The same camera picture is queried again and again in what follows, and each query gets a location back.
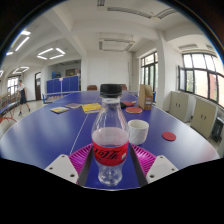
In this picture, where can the wide black framed window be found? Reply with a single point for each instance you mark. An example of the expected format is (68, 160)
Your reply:
(201, 78)

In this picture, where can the black paddle case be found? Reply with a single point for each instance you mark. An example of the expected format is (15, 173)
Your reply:
(122, 105)

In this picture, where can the ceiling light group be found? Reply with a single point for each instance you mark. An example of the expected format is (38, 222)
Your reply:
(50, 53)

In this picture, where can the dark red table tennis paddle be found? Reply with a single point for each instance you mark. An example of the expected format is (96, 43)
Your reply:
(128, 103)

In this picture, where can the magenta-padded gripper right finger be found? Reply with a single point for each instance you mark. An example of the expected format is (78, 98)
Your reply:
(161, 166)

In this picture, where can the dark wooden door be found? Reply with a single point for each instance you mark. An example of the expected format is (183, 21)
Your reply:
(38, 86)

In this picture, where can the grey thin book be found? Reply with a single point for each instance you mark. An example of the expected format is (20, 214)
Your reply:
(73, 105)

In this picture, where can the ceiling air conditioner unit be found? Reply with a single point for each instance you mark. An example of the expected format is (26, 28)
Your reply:
(116, 45)

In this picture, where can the brown armchair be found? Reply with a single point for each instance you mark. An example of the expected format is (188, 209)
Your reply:
(92, 88)
(124, 87)

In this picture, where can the blue partition panels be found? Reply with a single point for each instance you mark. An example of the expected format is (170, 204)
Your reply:
(62, 84)

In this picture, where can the tall black framed window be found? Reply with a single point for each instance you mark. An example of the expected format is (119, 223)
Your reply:
(149, 71)

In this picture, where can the white mug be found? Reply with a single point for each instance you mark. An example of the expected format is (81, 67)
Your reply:
(138, 131)

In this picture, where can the beige two-door cabinet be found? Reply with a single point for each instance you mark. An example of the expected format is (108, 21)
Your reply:
(203, 117)
(178, 106)

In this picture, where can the small colourful book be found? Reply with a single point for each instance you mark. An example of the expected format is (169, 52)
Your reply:
(59, 109)

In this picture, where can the orange-red table tennis paddle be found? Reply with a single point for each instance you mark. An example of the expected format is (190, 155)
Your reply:
(134, 110)

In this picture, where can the flat round red coaster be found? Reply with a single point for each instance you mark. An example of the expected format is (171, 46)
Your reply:
(169, 136)

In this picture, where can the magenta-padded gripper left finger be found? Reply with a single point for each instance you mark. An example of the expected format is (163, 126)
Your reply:
(60, 166)

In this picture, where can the black bin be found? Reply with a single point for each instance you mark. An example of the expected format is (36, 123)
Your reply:
(218, 129)

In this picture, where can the clear bottle with red label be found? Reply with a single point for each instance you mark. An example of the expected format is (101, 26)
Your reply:
(110, 146)

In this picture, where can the yellow book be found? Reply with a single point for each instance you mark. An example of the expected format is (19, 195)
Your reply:
(91, 107)

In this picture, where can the brown cardboard box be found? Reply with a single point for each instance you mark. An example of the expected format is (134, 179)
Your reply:
(145, 97)

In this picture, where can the person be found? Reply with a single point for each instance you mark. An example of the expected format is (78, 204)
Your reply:
(22, 95)

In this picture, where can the table with red legs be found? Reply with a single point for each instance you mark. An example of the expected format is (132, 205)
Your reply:
(7, 108)

